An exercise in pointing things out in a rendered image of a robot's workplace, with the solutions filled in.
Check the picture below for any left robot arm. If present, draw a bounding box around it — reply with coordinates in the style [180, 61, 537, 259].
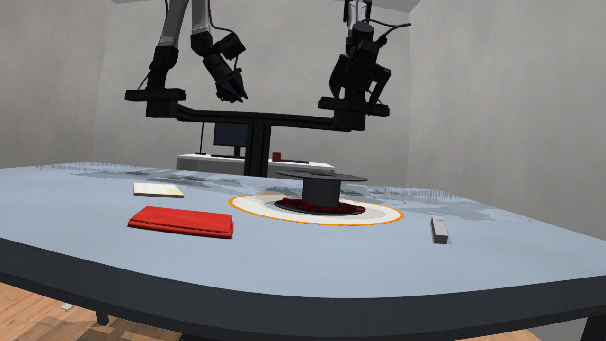
[338, 0, 387, 105]

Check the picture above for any red wire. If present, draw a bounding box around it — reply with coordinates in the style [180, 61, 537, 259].
[281, 198, 366, 212]

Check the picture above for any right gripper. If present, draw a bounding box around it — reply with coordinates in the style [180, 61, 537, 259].
[210, 62, 248, 103]

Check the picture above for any red cloth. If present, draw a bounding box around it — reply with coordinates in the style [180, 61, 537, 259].
[128, 206, 233, 239]

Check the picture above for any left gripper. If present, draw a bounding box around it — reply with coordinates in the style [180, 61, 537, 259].
[329, 54, 391, 115]

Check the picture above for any orange painted ring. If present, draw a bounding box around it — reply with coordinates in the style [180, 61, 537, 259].
[228, 196, 404, 226]

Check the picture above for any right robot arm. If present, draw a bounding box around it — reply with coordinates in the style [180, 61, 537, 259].
[126, 0, 246, 93]

